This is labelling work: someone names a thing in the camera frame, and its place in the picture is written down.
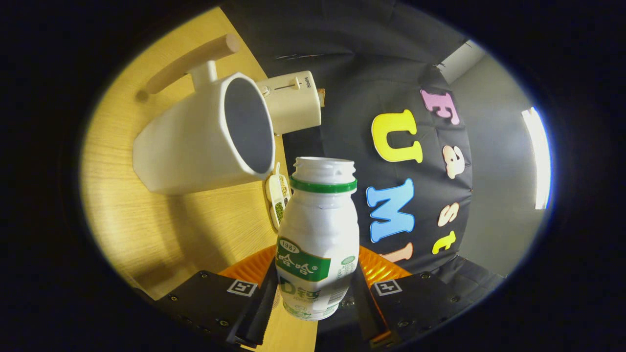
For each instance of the wooden table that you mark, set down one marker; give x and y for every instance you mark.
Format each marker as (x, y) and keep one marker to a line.
(146, 220)

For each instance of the black backdrop cloth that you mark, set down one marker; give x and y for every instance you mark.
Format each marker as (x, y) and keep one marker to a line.
(352, 88)

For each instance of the cream toaster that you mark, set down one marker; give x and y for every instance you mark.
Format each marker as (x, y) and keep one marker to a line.
(293, 107)

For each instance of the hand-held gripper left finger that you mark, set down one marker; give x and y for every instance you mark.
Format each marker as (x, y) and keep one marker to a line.
(259, 313)

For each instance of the bread slice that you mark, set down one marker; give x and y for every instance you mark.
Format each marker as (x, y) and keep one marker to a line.
(322, 97)

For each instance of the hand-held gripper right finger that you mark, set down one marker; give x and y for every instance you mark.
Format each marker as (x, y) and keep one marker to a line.
(364, 313)

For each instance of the small white bean dish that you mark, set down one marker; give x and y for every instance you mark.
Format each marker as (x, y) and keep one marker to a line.
(279, 195)

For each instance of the white juice bottle green label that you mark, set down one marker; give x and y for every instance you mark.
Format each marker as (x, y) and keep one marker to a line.
(318, 220)

